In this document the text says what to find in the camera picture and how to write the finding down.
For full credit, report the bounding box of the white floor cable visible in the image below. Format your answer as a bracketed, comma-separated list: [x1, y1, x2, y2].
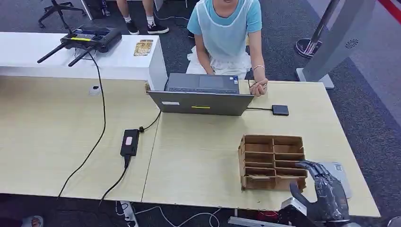
[134, 206, 222, 227]

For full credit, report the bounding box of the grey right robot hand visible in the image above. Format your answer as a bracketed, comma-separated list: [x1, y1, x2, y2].
[289, 160, 350, 224]

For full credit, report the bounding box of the white power strip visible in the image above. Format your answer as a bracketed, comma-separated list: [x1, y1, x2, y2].
[120, 200, 139, 227]

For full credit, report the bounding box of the standing person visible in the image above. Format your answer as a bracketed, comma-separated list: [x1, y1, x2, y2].
[116, 0, 170, 35]

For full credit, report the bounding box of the black adapter mains cable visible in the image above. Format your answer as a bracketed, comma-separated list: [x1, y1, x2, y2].
[99, 155, 131, 204]

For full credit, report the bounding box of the grey metal floor bar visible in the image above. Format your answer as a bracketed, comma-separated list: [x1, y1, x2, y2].
[228, 216, 283, 227]

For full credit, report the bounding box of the stack of gold cards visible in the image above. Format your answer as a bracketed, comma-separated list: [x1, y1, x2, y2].
[133, 39, 154, 57]

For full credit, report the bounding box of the wooden compartment card box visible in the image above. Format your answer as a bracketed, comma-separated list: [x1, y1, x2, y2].
[238, 134, 308, 192]

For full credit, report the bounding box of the black laptop power adapter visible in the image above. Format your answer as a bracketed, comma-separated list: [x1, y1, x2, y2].
[120, 129, 140, 157]

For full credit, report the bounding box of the black adapter to laptop cable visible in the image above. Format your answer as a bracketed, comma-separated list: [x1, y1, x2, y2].
[139, 110, 162, 133]

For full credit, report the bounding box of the grey laptop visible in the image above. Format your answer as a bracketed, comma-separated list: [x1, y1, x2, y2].
[147, 73, 255, 117]

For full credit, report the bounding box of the long black controller cable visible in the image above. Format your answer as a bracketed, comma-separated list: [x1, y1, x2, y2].
[57, 52, 107, 199]

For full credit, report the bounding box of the black office chair base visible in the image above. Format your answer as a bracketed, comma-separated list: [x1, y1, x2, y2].
[38, 0, 87, 32]

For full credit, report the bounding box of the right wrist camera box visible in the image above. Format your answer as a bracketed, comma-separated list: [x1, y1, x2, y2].
[277, 197, 317, 227]

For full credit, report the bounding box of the red object under desk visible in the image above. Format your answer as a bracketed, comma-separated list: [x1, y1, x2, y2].
[257, 210, 281, 223]

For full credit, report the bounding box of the seated person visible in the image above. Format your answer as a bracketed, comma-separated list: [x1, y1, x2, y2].
[186, 0, 270, 97]

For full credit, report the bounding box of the person's foot in slipper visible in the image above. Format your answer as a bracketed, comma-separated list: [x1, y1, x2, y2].
[21, 215, 44, 227]

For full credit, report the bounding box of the black remote controller with antennas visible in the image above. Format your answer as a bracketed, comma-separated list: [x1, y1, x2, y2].
[37, 25, 123, 67]

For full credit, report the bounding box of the person's left hand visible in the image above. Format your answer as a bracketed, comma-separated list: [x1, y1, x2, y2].
[249, 78, 269, 97]

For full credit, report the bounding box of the white cabinet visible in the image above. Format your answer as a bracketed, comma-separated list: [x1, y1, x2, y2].
[0, 31, 168, 91]

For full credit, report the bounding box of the grey floor kiosk stand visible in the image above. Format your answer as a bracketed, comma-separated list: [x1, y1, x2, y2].
[296, 0, 377, 90]

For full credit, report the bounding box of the small black usb hub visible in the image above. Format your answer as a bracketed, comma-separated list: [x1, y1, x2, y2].
[271, 105, 290, 116]

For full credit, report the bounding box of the chrome stanchion post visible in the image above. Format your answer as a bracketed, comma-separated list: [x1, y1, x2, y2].
[294, 0, 341, 59]

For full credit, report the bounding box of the pale grey card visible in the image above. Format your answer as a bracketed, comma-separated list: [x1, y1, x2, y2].
[319, 162, 352, 199]

